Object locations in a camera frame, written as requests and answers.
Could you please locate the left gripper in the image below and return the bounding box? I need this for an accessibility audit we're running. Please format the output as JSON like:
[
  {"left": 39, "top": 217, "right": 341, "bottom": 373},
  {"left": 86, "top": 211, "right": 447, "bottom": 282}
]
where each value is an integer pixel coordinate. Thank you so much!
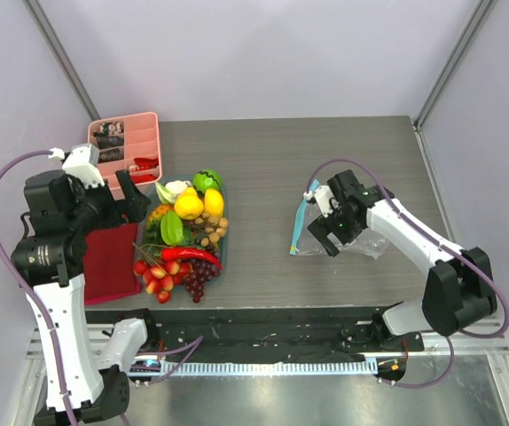
[{"left": 67, "top": 168, "right": 151, "bottom": 233}]

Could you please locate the clear zip top bag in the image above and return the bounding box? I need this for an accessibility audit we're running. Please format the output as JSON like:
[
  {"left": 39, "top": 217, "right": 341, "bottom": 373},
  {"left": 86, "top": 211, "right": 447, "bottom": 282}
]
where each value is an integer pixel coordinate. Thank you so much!
[{"left": 289, "top": 201, "right": 390, "bottom": 259}]

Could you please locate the green starfruit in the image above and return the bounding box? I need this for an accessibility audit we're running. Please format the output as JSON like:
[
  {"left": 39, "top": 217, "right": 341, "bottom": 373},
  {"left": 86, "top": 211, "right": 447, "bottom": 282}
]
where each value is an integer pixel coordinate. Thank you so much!
[{"left": 161, "top": 210, "right": 184, "bottom": 246}]

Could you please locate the yellow pear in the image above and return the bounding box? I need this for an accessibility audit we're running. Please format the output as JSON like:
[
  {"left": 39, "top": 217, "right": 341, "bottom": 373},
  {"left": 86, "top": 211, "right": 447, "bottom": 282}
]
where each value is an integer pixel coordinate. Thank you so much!
[{"left": 174, "top": 187, "right": 204, "bottom": 220}]

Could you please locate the red chili pepper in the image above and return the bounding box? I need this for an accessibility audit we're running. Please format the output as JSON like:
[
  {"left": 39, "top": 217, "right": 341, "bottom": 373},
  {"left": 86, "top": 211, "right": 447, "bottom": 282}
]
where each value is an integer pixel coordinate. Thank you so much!
[{"left": 161, "top": 247, "right": 223, "bottom": 270}]

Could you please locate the brown longan bunch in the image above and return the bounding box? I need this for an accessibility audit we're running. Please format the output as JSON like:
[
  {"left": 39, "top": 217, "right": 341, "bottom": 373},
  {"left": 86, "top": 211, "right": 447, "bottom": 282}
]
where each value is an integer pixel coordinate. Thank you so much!
[{"left": 192, "top": 212, "right": 229, "bottom": 249}]

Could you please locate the purple grape bunch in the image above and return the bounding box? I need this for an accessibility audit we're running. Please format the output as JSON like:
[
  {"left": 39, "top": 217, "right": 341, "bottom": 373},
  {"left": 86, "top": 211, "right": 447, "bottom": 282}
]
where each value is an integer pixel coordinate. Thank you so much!
[{"left": 184, "top": 260, "right": 221, "bottom": 304}]

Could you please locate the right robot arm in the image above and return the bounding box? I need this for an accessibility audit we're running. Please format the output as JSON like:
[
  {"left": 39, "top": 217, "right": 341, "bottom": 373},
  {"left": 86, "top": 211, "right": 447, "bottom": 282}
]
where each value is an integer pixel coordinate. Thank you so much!
[{"left": 303, "top": 170, "right": 497, "bottom": 351}]

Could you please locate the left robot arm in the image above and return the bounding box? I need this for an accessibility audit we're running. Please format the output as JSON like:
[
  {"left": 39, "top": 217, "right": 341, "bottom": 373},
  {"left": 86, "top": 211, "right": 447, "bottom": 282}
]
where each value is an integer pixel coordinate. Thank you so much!
[{"left": 11, "top": 170, "right": 160, "bottom": 425}]

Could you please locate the teal food tray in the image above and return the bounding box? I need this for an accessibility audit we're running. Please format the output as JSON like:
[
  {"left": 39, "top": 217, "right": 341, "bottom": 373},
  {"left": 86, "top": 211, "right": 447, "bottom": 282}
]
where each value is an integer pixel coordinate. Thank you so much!
[{"left": 134, "top": 180, "right": 229, "bottom": 299}]

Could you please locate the orange pineapple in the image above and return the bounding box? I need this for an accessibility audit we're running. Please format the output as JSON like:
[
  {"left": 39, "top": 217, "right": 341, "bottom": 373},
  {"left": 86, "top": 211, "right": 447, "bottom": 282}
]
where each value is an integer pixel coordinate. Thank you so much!
[{"left": 145, "top": 203, "right": 174, "bottom": 231}]

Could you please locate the white cauliflower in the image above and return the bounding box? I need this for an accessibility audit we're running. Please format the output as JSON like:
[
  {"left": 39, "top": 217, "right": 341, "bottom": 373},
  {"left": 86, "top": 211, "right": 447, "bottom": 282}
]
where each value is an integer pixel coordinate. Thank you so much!
[{"left": 155, "top": 180, "right": 192, "bottom": 205}]

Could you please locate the red cloth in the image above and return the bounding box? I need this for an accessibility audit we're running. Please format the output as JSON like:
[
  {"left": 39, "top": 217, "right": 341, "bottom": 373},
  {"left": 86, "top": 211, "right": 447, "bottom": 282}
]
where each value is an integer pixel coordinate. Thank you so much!
[{"left": 83, "top": 224, "right": 140, "bottom": 306}]

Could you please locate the pink compartment organizer box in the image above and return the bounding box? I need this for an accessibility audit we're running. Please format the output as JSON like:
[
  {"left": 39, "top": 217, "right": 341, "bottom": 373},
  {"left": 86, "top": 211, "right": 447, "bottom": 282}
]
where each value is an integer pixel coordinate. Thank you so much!
[{"left": 88, "top": 112, "right": 162, "bottom": 200}]

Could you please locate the yellow lemon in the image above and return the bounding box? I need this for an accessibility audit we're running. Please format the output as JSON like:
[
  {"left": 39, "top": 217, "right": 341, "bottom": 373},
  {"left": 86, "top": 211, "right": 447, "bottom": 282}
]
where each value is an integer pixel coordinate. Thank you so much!
[{"left": 203, "top": 188, "right": 224, "bottom": 217}]

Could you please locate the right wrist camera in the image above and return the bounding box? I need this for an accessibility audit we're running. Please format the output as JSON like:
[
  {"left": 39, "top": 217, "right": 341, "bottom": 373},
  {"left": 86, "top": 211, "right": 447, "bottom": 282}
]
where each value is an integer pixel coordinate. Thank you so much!
[{"left": 303, "top": 185, "right": 339, "bottom": 218}]

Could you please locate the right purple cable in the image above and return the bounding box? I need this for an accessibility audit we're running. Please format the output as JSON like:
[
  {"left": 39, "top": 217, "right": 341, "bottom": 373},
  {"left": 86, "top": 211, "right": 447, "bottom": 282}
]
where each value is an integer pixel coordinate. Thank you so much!
[{"left": 306, "top": 158, "right": 509, "bottom": 389}]

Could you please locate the purple cable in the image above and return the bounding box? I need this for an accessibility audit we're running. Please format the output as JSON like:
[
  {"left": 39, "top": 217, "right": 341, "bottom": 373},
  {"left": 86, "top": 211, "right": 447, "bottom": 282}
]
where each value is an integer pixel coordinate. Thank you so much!
[
  {"left": 0, "top": 149, "right": 78, "bottom": 426},
  {"left": 306, "top": 158, "right": 509, "bottom": 389}
]

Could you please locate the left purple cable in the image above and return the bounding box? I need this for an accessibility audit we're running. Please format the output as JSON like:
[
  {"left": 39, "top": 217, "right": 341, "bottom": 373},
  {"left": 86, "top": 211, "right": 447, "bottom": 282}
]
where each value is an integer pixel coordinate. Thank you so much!
[{"left": 0, "top": 149, "right": 78, "bottom": 426}]

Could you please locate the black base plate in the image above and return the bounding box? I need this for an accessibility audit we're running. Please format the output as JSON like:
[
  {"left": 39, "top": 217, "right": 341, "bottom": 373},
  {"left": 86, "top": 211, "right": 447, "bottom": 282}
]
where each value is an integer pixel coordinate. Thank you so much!
[{"left": 84, "top": 304, "right": 426, "bottom": 361}]

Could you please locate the white cable duct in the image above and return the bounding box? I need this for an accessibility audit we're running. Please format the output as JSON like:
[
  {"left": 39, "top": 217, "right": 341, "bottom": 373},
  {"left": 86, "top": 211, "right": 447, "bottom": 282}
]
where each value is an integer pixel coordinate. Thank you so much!
[{"left": 173, "top": 358, "right": 378, "bottom": 377}]

